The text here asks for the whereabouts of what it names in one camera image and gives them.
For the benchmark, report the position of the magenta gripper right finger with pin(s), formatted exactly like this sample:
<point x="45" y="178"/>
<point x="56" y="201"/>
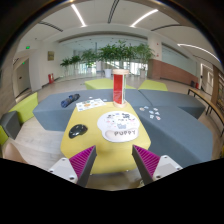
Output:
<point x="151" y="166"/>

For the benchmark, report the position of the grey sofa bench left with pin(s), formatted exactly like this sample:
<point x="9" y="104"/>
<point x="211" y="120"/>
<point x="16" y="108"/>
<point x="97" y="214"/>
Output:
<point x="53" y="117"/>

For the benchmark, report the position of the grey sofa bench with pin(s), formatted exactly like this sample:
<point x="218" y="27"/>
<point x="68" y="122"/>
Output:
<point x="171" y="120"/>
<point x="53" y="117"/>

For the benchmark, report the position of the potted plant centre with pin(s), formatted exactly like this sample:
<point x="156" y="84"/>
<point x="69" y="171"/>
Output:
<point x="115" y="55"/>

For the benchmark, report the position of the white puppy mouse pad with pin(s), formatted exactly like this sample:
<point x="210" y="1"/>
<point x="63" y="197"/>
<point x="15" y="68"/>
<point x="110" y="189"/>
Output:
<point x="119" y="126"/>

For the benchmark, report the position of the green ottoman back left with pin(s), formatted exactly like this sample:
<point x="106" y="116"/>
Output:
<point x="97" y="84"/>

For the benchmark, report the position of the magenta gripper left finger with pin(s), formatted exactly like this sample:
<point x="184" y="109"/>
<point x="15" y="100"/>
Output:
<point x="77" y="168"/>

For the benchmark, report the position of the wooden bench right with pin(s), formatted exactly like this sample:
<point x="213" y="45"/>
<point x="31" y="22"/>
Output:
<point x="210" y="106"/>

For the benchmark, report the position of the dark grey seat left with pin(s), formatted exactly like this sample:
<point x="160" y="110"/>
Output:
<point x="10" y="123"/>

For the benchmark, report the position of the green ottoman back right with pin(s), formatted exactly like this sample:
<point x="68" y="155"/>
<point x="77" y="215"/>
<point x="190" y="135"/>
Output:
<point x="153" y="85"/>

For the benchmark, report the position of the white sticker sheet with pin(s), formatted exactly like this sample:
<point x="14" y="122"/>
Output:
<point x="89" y="104"/>

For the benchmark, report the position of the potted plant right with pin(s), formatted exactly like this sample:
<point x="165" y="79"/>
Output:
<point x="143" y="53"/>

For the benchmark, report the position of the dark blue folded umbrella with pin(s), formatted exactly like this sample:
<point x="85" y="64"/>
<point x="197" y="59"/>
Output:
<point x="70" y="100"/>

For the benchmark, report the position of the red fire extinguisher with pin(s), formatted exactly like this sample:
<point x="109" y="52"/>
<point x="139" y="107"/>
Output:
<point x="50" y="78"/>

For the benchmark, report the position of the red clear cylinder container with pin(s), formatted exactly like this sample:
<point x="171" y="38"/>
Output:
<point x="119" y="86"/>

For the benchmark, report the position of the potted plant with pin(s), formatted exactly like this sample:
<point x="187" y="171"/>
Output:
<point x="143" y="53"/>
<point x="115" y="55"/>

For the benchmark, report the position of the green ottoman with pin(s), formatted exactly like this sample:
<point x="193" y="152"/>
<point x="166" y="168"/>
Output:
<point x="97" y="84"/>
<point x="153" y="85"/>

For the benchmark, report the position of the black computer mouse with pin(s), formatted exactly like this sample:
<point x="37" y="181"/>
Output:
<point x="77" y="130"/>

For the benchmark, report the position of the lime green bench left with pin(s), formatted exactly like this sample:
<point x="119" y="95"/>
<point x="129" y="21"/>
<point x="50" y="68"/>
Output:
<point x="24" y="110"/>

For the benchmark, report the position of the yellow table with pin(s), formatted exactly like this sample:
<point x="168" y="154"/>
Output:
<point x="111" y="157"/>

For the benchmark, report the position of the grey sofa bench right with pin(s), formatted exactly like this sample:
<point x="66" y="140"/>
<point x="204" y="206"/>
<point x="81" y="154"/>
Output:
<point x="171" y="120"/>

